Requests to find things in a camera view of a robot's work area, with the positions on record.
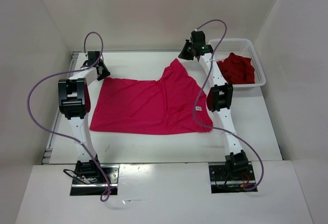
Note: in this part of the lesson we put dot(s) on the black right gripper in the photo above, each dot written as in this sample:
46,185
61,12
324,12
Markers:
186,51

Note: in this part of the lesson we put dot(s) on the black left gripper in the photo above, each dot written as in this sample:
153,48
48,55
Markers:
103,70

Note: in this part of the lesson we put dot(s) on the pink-red t-shirt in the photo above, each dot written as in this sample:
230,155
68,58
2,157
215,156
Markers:
174,104

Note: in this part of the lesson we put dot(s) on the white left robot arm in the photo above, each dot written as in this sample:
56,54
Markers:
74,103

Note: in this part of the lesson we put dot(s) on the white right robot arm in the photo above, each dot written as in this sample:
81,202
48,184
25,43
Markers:
218,101

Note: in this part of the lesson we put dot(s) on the dark red t-shirt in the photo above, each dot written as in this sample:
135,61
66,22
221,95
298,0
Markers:
237,70

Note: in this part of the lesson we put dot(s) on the white plastic basket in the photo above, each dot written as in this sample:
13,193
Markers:
242,47

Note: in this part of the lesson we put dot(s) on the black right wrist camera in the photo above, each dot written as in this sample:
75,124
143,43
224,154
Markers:
198,38

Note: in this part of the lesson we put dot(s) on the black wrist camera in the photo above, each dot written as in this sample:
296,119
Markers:
93,57
198,38

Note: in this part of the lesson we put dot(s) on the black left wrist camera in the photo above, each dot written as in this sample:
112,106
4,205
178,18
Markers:
93,57

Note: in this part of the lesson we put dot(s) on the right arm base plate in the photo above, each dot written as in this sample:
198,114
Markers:
223,182

